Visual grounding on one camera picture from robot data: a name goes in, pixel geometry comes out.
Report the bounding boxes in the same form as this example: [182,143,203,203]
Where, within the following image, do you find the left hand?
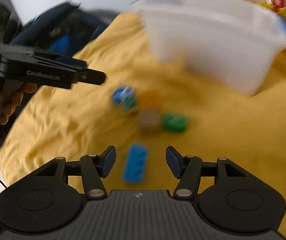
[0,83,37,125]

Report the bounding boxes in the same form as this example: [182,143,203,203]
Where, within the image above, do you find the white plastic storage bin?
[132,0,286,95]

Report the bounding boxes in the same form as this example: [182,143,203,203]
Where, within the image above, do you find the blue round toy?
[112,86,135,105]

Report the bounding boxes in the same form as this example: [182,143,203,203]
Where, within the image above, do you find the brown toy block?
[138,109,161,133]

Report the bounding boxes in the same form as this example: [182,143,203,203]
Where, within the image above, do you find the blue toy brick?
[123,144,148,183]

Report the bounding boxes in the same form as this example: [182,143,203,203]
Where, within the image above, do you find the green toy brick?
[161,113,188,133]

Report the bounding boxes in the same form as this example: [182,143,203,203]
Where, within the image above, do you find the yellow cloth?
[0,12,286,239]

